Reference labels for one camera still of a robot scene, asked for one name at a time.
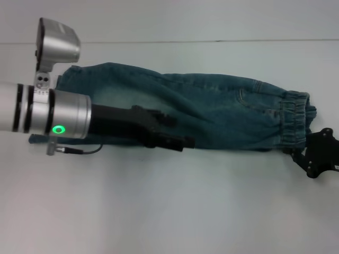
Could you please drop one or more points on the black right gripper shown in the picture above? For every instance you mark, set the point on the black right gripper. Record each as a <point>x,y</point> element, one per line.
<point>323,153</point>

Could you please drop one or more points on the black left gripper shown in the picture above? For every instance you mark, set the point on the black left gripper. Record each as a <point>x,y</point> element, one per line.
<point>119,121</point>

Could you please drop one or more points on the blue denim shorts with embroidery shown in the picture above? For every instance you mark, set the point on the blue denim shorts with embroidery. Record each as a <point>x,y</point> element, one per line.
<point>212,113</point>

